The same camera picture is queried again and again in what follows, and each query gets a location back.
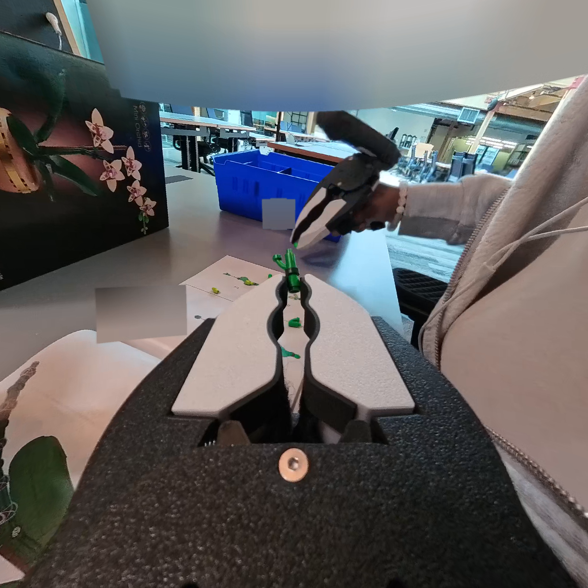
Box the open instruction booklet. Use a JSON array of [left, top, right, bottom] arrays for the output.
[[0, 255, 308, 588]]

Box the black office chair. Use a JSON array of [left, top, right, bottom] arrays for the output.
[[393, 268, 448, 350]]

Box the black orchid print box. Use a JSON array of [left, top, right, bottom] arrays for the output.
[[0, 32, 170, 291]]

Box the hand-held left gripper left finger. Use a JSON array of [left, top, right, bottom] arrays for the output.
[[171, 274, 291, 423]]

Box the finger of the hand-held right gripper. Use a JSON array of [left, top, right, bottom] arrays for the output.
[[290, 183, 338, 244], [298, 195, 366, 251]]

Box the grey zip hoodie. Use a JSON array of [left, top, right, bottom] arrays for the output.
[[420, 73, 588, 588]]

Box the row of black office chairs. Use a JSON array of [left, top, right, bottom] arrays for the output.
[[390, 129, 483, 180]]

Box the person's right forearm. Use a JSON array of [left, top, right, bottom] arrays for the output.
[[400, 174, 513, 246]]

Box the person's right hand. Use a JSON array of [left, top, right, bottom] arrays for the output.
[[355, 183, 401, 233]]

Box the long wooden office table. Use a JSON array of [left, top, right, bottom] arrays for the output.
[[160, 111, 276, 138], [266, 138, 350, 166]]

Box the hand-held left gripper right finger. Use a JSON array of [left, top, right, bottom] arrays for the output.
[[299, 274, 416, 423]]

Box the green toy plant stem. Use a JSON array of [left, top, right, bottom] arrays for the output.
[[272, 248, 302, 294]]

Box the white bead bracelet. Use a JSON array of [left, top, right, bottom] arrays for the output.
[[386, 180, 409, 230]]

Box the grey desk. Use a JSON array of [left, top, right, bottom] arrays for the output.
[[0, 163, 405, 382]]

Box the blue plastic bin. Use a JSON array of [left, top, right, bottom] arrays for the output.
[[212, 149, 343, 244]]

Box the white plug with cable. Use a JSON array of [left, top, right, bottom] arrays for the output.
[[45, 11, 65, 49]]

